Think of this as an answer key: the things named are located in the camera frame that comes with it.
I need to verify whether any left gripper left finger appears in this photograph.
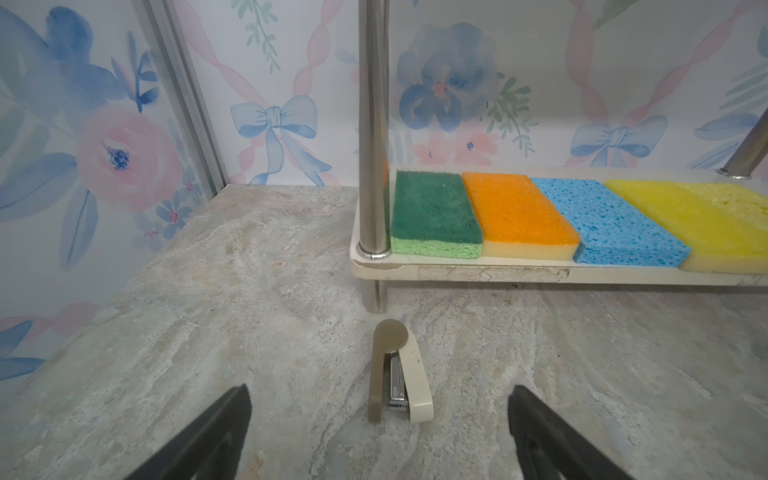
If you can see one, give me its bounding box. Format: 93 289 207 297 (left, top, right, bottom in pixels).
127 385 252 480

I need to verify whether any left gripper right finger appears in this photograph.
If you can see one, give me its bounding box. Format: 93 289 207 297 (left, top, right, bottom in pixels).
507 385 631 480

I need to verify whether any blue sponge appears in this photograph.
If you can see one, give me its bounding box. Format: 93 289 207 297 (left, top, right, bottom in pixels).
533 178 691 268

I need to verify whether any orange sponge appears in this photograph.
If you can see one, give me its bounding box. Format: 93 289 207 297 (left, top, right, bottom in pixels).
462 172 581 261

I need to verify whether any green scrub sponge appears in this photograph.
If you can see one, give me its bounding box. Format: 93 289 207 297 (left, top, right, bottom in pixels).
390 170 484 259

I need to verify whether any yellow sponge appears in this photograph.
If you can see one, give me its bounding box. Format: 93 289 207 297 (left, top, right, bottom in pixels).
604 179 767 275
677 183 767 231

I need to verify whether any white two-tier shelf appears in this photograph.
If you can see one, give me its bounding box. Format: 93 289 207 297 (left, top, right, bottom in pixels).
349 1 767 313

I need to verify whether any small cream stapler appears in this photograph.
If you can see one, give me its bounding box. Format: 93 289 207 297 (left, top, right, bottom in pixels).
368 319 434 424

